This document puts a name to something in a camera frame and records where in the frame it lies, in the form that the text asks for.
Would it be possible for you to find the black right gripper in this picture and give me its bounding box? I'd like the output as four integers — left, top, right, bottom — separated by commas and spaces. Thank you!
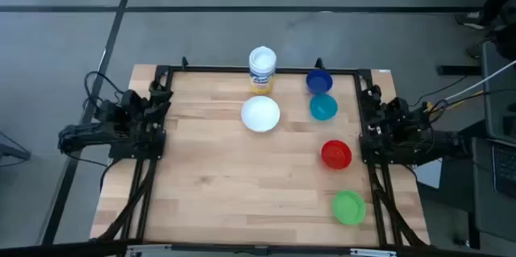
360, 84, 410, 128

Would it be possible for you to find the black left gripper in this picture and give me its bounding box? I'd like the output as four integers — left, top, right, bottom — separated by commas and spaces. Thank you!
119, 86, 175, 121

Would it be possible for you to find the teal plastic bowl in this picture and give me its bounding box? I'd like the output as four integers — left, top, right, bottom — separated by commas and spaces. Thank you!
309, 93, 339, 122

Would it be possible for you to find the dark blue plastic bowl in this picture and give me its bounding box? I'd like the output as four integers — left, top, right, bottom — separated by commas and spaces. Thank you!
305, 68, 334, 95

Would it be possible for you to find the red plastic bowl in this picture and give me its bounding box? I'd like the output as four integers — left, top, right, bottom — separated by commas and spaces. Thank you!
320, 139, 353, 171

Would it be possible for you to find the white bowl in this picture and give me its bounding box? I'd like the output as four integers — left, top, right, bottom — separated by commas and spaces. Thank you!
240, 95, 281, 134

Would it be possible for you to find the green plastic bowl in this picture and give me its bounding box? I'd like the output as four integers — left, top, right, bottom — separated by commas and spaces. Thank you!
331, 189, 367, 226

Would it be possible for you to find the white paper sheet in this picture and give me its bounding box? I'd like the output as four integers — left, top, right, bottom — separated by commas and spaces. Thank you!
414, 158, 443, 189

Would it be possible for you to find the black desk foot bar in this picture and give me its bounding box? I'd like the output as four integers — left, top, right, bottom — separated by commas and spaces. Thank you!
436, 64, 483, 77

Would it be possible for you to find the yellow wipes canister white lid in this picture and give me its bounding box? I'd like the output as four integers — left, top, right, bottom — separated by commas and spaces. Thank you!
248, 45, 278, 96

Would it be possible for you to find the grey side desk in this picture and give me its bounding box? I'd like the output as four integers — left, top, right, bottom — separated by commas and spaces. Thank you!
467, 41, 516, 246

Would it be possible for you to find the black laptop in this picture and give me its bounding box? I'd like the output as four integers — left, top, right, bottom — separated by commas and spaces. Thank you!
490, 139, 516, 201

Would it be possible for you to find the black stand leg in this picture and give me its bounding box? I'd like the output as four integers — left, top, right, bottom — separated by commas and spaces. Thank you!
0, 131, 32, 168

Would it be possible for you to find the black floor cable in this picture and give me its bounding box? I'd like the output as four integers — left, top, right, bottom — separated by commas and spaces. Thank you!
411, 74, 469, 107

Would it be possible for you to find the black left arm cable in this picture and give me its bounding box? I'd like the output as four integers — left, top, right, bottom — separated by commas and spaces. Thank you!
82, 70, 124, 110

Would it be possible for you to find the yellow cable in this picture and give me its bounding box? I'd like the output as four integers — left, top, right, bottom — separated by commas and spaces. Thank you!
426, 90, 485, 112

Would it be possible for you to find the black metal table frame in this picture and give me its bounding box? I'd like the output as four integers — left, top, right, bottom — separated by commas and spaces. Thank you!
96, 56, 429, 250

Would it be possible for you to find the white cable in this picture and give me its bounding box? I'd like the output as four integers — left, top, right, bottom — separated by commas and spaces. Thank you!
444, 59, 516, 103

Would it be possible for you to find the silver metal bracket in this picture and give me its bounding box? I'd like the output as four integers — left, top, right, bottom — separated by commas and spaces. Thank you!
125, 243, 173, 257
349, 247, 398, 257

